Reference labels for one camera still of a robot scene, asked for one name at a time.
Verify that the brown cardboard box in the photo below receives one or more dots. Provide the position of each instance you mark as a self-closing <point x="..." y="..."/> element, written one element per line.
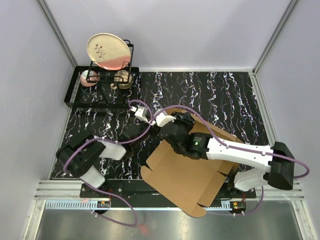
<point x="190" y="184"/>

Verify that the black marble pattern mat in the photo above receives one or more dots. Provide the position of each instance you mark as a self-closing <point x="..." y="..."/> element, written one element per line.
<point x="225" y="99"/>

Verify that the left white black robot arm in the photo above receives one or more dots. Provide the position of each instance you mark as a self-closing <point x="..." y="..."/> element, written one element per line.
<point x="84" y="149"/>

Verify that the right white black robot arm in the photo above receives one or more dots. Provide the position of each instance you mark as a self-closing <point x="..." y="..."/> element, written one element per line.
<point x="192" y="137"/>

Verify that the black wire dish rack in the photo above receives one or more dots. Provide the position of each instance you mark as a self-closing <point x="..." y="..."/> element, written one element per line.
<point x="100" y="96"/>

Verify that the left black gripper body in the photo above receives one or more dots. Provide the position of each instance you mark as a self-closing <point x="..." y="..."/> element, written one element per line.
<point x="142" y="129"/>

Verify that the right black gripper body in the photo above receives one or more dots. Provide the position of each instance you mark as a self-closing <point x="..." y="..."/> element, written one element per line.
<point x="185" y="123"/>

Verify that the slotted aluminium rail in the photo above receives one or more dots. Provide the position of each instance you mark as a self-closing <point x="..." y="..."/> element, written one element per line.
<point x="92" y="205"/>

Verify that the pink white ceramic cup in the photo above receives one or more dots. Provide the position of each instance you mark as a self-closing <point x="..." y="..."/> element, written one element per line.
<point x="89" y="78"/>

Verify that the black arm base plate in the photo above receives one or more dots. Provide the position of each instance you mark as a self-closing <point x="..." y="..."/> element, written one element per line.
<point x="128" y="188"/>

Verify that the right small control box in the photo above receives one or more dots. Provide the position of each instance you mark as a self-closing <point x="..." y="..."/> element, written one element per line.
<point x="239" y="206"/>

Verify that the small control box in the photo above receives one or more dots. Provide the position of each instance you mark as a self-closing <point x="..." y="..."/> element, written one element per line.
<point x="103" y="204"/>
<point x="239" y="206"/>

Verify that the left small control box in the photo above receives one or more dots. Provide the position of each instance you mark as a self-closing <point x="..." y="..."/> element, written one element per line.
<point x="103" y="204"/>

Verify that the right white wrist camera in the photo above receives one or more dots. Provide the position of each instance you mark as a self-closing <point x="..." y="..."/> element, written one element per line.
<point x="162" y="118"/>

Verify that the beige ceramic cup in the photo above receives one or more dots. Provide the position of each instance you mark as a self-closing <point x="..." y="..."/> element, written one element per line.
<point x="123" y="80"/>

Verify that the cream pink floral plate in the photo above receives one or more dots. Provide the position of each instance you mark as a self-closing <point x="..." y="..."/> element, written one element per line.
<point x="108" y="51"/>

